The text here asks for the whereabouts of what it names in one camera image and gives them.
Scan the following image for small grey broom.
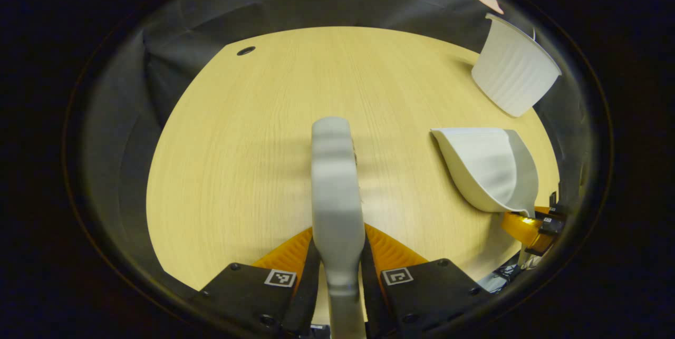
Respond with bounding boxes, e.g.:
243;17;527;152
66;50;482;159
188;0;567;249
310;117;368;339

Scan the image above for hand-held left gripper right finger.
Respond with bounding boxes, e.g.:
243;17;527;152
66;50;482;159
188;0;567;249
363;224;492;337

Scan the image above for white garbage bin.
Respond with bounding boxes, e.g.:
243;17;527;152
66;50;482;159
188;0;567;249
471;13;563;118

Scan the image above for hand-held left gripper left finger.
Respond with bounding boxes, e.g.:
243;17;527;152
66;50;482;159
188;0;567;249
191;227;321;337

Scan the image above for grey dustpan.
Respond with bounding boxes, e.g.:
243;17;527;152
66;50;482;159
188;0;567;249
430;127;540;218

